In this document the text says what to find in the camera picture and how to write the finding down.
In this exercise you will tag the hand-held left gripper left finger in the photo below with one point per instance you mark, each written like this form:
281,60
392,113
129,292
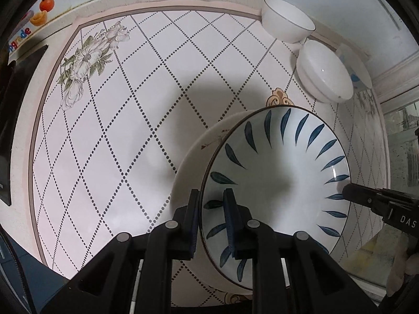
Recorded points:
193,225

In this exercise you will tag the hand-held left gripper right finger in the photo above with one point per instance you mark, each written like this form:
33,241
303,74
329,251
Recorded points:
230,225

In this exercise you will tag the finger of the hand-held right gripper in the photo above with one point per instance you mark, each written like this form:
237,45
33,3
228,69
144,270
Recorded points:
360,196

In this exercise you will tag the white floral plate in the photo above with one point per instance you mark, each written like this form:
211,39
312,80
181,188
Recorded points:
186,183

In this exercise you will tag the blue leaf pattern plate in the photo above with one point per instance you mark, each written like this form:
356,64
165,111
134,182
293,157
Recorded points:
288,170

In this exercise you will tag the white bowl with blue print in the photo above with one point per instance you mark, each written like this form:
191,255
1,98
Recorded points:
360,68

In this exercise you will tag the white bowl with thin rim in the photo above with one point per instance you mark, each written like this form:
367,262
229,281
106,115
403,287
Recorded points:
281,23
324,72

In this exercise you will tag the person's right hand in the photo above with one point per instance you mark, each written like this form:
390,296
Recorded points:
397,268

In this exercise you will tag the glass sliding door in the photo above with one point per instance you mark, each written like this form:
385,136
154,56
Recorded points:
402,137

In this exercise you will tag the floral diamond-pattern tablecloth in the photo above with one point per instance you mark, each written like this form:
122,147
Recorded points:
147,104

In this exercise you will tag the blue base cabinet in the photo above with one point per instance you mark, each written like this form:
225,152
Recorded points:
32,284

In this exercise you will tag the black induction cooktop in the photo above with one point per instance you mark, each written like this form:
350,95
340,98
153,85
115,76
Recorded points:
19,104

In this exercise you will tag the colourful fruit wall stickers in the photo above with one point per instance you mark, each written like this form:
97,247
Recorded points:
39,16

